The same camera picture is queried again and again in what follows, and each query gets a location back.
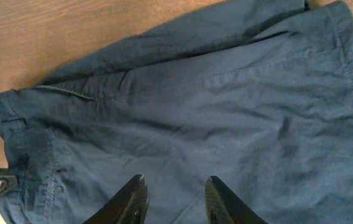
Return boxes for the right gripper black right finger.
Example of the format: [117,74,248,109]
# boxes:
[205,175,267,224]

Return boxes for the navy blue shorts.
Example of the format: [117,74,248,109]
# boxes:
[0,1,353,223]

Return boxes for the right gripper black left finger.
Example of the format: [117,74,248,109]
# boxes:
[83,174,148,224]

